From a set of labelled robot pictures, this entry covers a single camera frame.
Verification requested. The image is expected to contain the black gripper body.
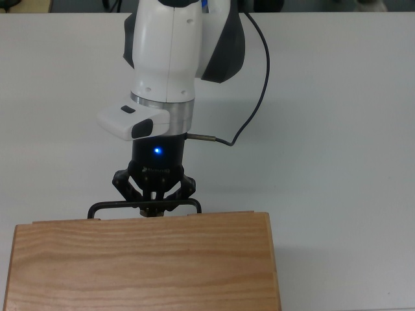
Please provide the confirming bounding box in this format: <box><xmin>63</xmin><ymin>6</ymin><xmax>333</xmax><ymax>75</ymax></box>
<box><xmin>128</xmin><ymin>132</ymin><xmax>188</xmax><ymax>196</ymax></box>

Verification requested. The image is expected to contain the black metal drawer handle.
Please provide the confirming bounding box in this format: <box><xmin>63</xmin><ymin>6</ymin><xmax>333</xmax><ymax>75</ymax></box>
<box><xmin>87</xmin><ymin>198</ymin><xmax>202</xmax><ymax>222</ymax></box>

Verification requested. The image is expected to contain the light wooden drawer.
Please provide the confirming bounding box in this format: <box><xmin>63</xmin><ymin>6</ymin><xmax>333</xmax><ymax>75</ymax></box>
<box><xmin>31</xmin><ymin>211</ymin><xmax>270</xmax><ymax>225</ymax></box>

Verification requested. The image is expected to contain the light wooden cabinet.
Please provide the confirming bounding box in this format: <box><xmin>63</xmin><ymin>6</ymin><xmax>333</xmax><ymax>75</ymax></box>
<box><xmin>0</xmin><ymin>212</ymin><xmax>282</xmax><ymax>311</ymax></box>

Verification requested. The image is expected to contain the beige board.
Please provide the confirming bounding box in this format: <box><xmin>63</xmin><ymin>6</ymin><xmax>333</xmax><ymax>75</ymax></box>
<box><xmin>0</xmin><ymin>0</ymin><xmax>53</xmax><ymax>14</ymax></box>

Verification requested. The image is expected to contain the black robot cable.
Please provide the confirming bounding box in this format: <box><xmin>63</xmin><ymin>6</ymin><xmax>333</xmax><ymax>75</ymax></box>
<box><xmin>186</xmin><ymin>12</ymin><xmax>271</xmax><ymax>147</ymax></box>

